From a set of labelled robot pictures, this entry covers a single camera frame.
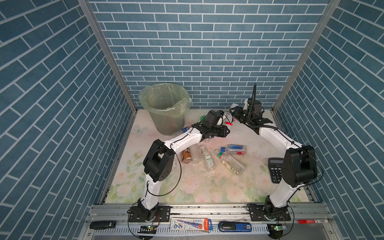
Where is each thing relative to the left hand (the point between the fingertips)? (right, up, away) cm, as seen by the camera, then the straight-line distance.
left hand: (228, 131), depth 87 cm
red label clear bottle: (0, +7, -3) cm, 7 cm away
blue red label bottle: (+7, -13, +12) cm, 19 cm away
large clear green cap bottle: (+4, -21, +1) cm, 22 cm away
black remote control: (-65, -42, -19) cm, 80 cm away
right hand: (+1, +13, +3) cm, 14 cm away
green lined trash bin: (-40, +18, +21) cm, 49 cm away
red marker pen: (+33, -43, -16) cm, 56 cm away
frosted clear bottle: (-19, -15, +7) cm, 26 cm away
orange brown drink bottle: (-25, -16, +2) cm, 30 cm away
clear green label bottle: (-12, -17, +1) cm, 21 cm away
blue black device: (-5, -41, -22) cm, 47 cm away
